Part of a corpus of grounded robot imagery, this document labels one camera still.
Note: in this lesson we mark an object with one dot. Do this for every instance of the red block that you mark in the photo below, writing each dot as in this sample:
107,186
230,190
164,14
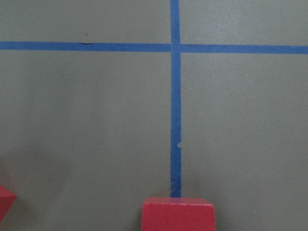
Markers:
6,200

